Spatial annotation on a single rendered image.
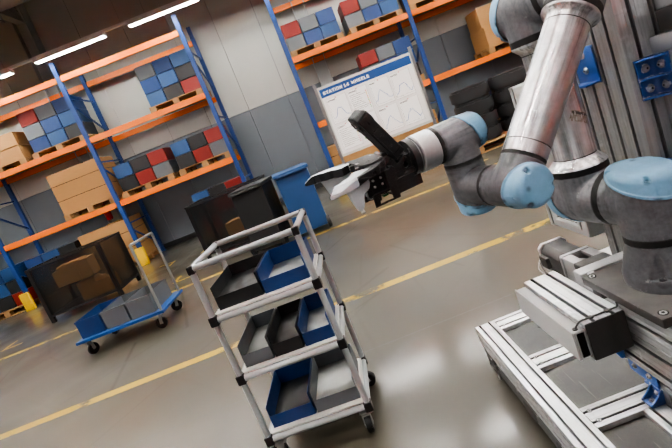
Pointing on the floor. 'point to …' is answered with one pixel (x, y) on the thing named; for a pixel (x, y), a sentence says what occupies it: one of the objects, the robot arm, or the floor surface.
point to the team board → (376, 102)
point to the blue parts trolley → (129, 307)
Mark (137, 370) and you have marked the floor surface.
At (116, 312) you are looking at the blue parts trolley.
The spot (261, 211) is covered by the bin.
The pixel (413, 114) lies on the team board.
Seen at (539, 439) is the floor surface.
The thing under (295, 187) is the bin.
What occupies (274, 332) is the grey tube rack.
